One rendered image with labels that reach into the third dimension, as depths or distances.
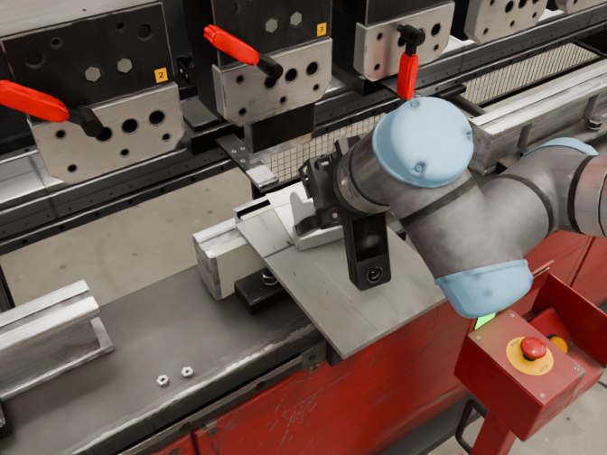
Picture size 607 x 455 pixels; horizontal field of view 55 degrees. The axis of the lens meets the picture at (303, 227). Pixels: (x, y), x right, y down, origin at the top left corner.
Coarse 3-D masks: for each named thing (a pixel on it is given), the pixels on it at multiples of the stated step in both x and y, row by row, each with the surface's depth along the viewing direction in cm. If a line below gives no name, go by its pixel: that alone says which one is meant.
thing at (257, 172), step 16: (192, 112) 97; (208, 112) 97; (192, 128) 95; (208, 128) 96; (224, 128) 97; (240, 128) 99; (192, 144) 95; (208, 144) 97; (224, 144) 96; (240, 144) 96; (240, 160) 92; (256, 176) 90; (272, 176) 90
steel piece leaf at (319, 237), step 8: (304, 200) 86; (312, 200) 86; (280, 208) 84; (288, 208) 84; (280, 216) 83; (288, 216) 83; (288, 224) 82; (288, 232) 81; (320, 232) 81; (328, 232) 78; (336, 232) 79; (296, 240) 80; (304, 240) 77; (312, 240) 78; (320, 240) 78; (328, 240) 79; (336, 240) 80; (304, 248) 78
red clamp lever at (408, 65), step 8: (400, 24) 73; (408, 24) 72; (400, 32) 73; (408, 32) 72; (416, 32) 71; (424, 32) 71; (408, 40) 72; (416, 40) 71; (424, 40) 72; (408, 48) 73; (408, 56) 74; (416, 56) 74; (400, 64) 75; (408, 64) 74; (416, 64) 74; (400, 72) 76; (408, 72) 75; (416, 72) 75; (400, 80) 76; (408, 80) 75; (400, 88) 77; (408, 88) 76; (400, 96) 78; (408, 96) 77
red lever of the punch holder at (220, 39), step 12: (204, 36) 57; (216, 36) 56; (228, 36) 57; (228, 48) 57; (240, 48) 58; (252, 48) 59; (240, 60) 60; (252, 60) 60; (264, 60) 61; (264, 72) 63; (276, 72) 62
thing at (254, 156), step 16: (288, 112) 76; (304, 112) 78; (256, 128) 75; (272, 128) 76; (288, 128) 78; (304, 128) 80; (256, 144) 77; (272, 144) 78; (288, 144) 81; (256, 160) 79
